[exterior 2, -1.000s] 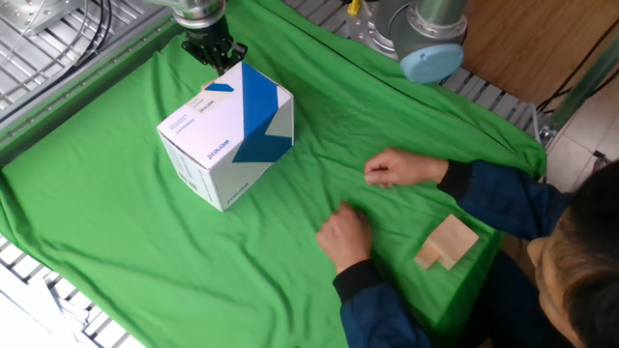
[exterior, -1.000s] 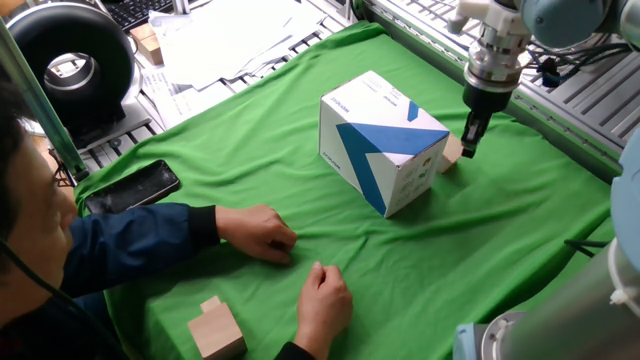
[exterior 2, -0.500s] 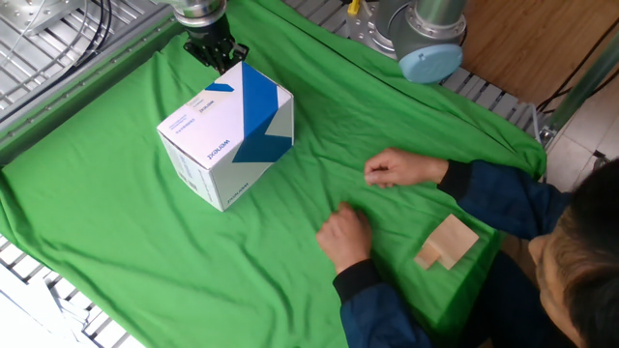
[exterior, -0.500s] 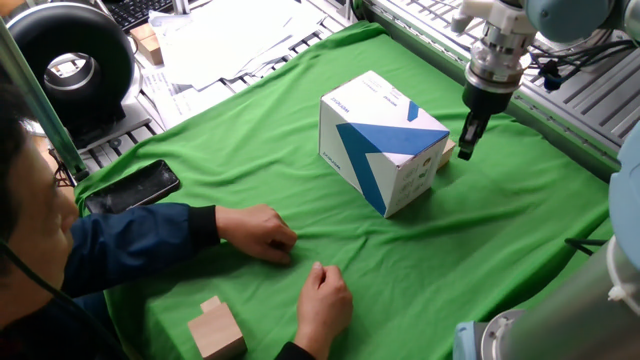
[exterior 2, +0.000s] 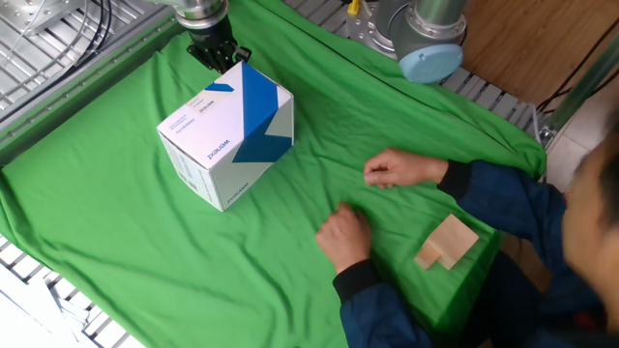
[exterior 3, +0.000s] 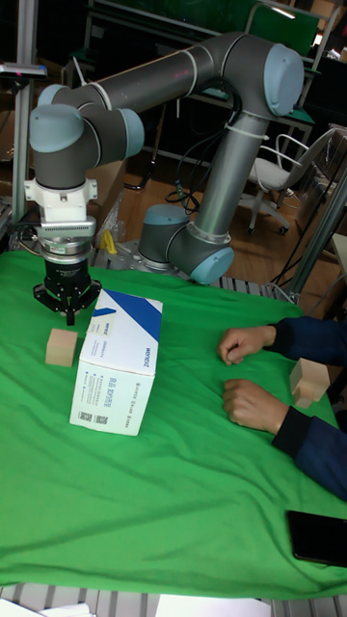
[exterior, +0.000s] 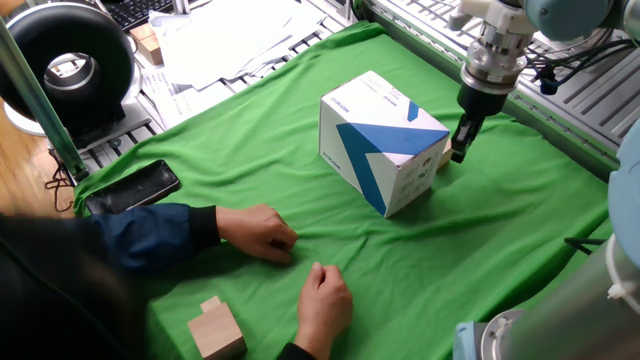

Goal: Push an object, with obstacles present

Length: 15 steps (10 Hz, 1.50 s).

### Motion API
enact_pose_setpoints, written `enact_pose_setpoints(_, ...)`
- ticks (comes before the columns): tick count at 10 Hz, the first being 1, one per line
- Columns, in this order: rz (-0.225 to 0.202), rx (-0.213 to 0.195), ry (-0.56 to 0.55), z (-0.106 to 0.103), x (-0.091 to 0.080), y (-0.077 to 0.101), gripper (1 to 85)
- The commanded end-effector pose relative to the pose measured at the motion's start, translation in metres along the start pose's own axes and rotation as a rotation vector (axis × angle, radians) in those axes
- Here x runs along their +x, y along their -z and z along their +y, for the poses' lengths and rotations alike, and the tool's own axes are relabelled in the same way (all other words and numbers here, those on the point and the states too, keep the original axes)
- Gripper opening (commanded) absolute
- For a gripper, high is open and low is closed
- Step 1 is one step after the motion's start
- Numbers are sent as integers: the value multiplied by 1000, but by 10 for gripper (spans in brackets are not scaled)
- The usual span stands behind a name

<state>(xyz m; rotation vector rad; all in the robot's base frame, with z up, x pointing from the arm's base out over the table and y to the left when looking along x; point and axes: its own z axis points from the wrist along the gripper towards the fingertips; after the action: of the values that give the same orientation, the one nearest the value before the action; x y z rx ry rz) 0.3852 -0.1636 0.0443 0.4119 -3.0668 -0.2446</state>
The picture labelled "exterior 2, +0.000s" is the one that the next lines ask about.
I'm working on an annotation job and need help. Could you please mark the green cloth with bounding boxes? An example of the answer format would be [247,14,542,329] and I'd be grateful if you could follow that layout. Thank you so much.
[0,0,547,348]

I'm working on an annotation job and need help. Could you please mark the person's right hand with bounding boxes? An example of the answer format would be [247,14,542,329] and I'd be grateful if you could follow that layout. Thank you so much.
[363,147,450,189]

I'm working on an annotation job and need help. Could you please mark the stepped wooden block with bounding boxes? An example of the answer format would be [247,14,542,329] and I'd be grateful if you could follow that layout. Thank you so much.
[413,214,481,272]

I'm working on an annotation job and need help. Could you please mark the person's torso blue jacket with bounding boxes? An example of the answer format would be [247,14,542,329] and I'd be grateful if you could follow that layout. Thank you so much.
[463,250,619,348]

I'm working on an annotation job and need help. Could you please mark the person's head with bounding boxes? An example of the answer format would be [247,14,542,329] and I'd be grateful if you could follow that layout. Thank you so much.
[560,134,619,320]

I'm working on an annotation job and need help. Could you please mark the aluminium frame post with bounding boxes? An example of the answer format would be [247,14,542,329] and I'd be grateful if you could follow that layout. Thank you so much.
[545,33,619,139]

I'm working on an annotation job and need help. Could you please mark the black cable bundle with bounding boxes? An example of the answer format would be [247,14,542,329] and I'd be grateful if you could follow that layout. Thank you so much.
[72,0,113,67]

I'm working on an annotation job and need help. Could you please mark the aluminium frame rail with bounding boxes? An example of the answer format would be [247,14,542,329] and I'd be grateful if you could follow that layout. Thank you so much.
[0,14,185,165]

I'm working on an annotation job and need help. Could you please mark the left forearm blue sleeve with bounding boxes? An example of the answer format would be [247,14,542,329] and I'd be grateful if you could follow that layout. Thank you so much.
[332,259,436,348]

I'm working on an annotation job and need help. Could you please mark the white paper stack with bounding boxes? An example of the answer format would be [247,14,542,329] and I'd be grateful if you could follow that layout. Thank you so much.
[0,263,91,348]

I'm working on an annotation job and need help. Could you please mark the perforated metal plate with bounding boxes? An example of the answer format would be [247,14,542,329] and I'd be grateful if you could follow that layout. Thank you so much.
[0,0,86,38]

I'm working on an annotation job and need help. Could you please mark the right forearm blue sleeve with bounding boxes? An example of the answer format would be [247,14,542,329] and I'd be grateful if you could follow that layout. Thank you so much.
[437,159,570,272]

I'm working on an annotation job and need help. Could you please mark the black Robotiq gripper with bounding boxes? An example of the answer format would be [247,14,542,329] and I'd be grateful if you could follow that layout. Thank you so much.
[186,16,252,75]

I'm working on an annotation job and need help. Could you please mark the white blue cardboard box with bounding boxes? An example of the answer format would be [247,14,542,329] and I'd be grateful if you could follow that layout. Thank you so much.
[156,61,295,213]

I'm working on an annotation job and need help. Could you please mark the person's left hand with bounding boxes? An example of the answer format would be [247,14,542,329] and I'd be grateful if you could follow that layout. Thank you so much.
[314,201,373,276]

